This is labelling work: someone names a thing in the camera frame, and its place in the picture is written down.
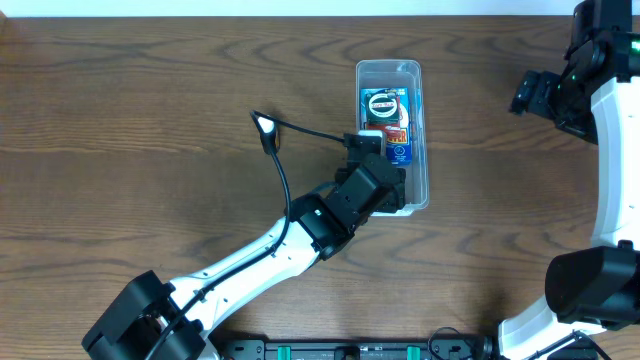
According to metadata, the green round tin box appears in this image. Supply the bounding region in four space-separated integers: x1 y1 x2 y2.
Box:
365 92 400 125

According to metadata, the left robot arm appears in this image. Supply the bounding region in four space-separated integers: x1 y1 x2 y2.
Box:
81 154 406 359

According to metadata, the red medicine box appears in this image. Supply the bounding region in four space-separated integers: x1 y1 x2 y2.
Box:
365 97 409 145

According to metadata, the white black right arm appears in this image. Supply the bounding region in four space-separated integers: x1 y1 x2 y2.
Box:
494 0 639 359

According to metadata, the clear plastic container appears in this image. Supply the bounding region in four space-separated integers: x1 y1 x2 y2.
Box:
356 59 429 217

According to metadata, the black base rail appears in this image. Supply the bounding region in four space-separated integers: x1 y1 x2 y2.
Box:
214 337 599 360

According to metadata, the blue Kool Fever box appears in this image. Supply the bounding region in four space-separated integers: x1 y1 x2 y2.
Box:
360 87 412 166

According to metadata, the dark bottle white cap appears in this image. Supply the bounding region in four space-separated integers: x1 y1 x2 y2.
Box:
256 115 279 155

